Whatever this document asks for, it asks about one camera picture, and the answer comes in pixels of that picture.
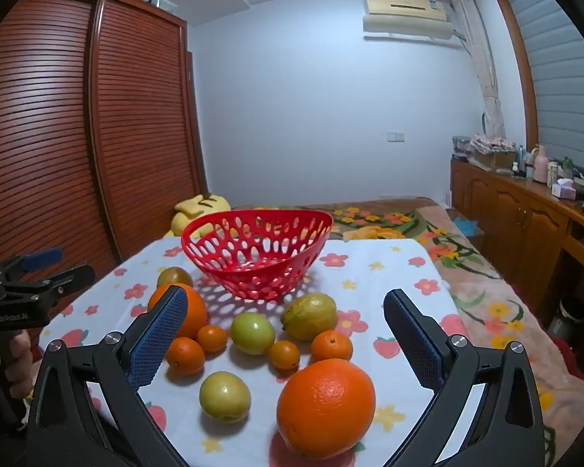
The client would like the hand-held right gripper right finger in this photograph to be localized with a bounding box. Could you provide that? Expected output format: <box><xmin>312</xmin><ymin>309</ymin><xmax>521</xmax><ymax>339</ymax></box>
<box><xmin>383</xmin><ymin>288</ymin><xmax>546</xmax><ymax>467</ymax></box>

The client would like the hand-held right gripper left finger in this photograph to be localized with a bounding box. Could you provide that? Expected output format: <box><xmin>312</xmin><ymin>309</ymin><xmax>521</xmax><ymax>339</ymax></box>
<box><xmin>25</xmin><ymin>284</ymin><xmax>190</xmax><ymax>467</ymax></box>

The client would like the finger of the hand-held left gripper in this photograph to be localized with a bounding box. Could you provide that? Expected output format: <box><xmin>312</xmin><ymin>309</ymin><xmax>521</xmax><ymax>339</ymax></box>
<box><xmin>0</xmin><ymin>263</ymin><xmax>97</xmax><ymax>303</ymax></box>
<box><xmin>0</xmin><ymin>248</ymin><xmax>63</xmax><ymax>279</ymax></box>

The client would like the small mandarin orange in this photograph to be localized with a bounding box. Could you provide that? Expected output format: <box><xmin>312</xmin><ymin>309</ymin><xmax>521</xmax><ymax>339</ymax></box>
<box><xmin>164</xmin><ymin>337</ymin><xmax>206</xmax><ymax>375</ymax></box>
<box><xmin>311</xmin><ymin>330</ymin><xmax>354</xmax><ymax>363</ymax></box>

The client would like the large orange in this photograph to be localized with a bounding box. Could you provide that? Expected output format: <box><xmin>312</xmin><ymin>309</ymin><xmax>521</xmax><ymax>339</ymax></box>
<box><xmin>147</xmin><ymin>283</ymin><xmax>208</xmax><ymax>340</ymax></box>
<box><xmin>276</xmin><ymin>358</ymin><xmax>376</xmax><ymax>459</ymax></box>

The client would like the brownish green round fruit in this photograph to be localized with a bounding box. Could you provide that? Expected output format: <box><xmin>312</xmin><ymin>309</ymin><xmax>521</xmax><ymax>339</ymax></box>
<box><xmin>157</xmin><ymin>266</ymin><xmax>194</xmax><ymax>289</ymax></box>

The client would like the red perforated plastic basket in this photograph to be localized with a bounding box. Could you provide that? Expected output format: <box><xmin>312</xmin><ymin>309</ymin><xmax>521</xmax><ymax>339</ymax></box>
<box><xmin>181</xmin><ymin>209</ymin><xmax>334</xmax><ymax>301</ymax></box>

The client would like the yellow-green oval fruit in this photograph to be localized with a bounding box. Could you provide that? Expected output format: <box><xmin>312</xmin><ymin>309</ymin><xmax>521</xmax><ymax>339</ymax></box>
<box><xmin>280</xmin><ymin>293</ymin><xmax>339</xmax><ymax>341</ymax></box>

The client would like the person's left hand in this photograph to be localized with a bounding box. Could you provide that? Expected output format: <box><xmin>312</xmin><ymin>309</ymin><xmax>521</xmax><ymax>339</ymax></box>
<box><xmin>0</xmin><ymin>328</ymin><xmax>34</xmax><ymax>400</ymax></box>

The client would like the small kumquat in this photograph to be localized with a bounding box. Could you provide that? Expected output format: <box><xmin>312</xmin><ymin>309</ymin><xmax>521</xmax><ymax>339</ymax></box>
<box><xmin>267</xmin><ymin>340</ymin><xmax>301</xmax><ymax>370</ymax></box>
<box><xmin>197</xmin><ymin>325</ymin><xmax>229</xmax><ymax>353</ymax></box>

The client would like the white floral tablecloth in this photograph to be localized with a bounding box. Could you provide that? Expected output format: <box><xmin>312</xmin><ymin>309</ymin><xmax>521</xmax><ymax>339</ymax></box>
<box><xmin>26</xmin><ymin>237</ymin><xmax>473</xmax><ymax>467</ymax></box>

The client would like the floral patterned blanket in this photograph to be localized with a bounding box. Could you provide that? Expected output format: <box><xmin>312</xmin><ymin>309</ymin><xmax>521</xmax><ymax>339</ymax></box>
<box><xmin>234</xmin><ymin>198</ymin><xmax>584</xmax><ymax>448</ymax></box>

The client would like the blue cloth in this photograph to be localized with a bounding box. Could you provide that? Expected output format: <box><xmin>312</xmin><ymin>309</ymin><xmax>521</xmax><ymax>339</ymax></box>
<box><xmin>454</xmin><ymin>216</ymin><xmax>485</xmax><ymax>239</ymax></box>

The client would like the yellow plush toy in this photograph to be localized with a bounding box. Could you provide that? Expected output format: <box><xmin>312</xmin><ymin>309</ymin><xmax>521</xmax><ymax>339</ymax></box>
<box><xmin>170</xmin><ymin>193</ymin><xmax>232</xmax><ymax>239</ymax></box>

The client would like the grey trash bin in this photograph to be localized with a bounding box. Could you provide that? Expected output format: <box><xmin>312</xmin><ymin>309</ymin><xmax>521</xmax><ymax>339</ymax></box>
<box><xmin>547</xmin><ymin>294</ymin><xmax>584</xmax><ymax>339</ymax></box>

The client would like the wooden sideboard cabinet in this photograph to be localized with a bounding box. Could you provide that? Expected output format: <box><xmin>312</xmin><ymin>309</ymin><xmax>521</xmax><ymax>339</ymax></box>
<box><xmin>449</xmin><ymin>156</ymin><xmax>584</xmax><ymax>332</ymax></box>

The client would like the wooden louvred wardrobe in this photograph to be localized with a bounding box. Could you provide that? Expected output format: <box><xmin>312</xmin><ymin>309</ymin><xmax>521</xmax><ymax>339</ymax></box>
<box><xmin>0</xmin><ymin>0</ymin><xmax>210</xmax><ymax>293</ymax></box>

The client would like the floral fabric box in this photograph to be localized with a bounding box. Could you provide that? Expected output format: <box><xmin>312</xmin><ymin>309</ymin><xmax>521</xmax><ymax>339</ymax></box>
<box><xmin>470</xmin><ymin>133</ymin><xmax>517</xmax><ymax>171</ymax></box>

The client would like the pink tissue box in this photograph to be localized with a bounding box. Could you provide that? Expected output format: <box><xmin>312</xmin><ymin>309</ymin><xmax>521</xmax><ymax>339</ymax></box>
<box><xmin>552</xmin><ymin>178</ymin><xmax>577</xmax><ymax>200</ymax></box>

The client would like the pink bottle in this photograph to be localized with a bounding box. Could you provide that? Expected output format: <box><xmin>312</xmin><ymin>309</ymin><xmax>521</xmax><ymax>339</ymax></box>
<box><xmin>534</xmin><ymin>144</ymin><xmax>552</xmax><ymax>184</ymax></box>

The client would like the white tied curtain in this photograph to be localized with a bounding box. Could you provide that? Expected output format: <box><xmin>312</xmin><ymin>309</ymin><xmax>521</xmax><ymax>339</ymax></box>
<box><xmin>450</xmin><ymin>0</ymin><xmax>507</xmax><ymax>142</ymax></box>

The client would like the grey window blind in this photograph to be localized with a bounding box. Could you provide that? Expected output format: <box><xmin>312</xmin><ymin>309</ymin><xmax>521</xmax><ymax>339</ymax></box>
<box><xmin>499</xmin><ymin>0</ymin><xmax>584</xmax><ymax>176</ymax></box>

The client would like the wall air conditioner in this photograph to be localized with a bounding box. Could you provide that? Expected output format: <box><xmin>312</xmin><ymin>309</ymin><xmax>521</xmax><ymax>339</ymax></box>
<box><xmin>361</xmin><ymin>0</ymin><xmax>461</xmax><ymax>42</ymax></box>

